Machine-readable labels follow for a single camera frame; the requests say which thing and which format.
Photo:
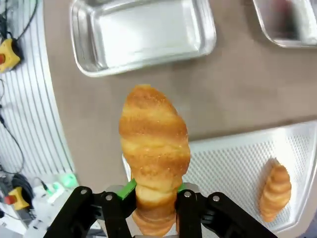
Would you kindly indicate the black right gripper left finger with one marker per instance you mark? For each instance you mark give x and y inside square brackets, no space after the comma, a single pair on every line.
[81,210]

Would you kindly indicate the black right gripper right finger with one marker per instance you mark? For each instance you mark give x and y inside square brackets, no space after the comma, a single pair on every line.
[190,213]

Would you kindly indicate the golden croissant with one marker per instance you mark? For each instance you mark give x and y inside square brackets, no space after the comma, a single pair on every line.
[276,191]
[153,138]

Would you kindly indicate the steel airtight container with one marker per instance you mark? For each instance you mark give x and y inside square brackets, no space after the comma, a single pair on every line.
[289,22]
[148,32]

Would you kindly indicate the green lit power device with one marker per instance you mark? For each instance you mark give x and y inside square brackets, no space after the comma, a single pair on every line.
[64,181]

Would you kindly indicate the yellow emergency stop button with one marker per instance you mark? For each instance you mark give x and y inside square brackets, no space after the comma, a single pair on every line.
[17,198]
[8,55]

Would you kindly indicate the perforated metal baking tray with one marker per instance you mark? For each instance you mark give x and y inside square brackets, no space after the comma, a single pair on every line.
[235,161]

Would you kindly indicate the ribbed aluminium base plate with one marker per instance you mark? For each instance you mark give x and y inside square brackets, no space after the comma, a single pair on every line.
[29,111]

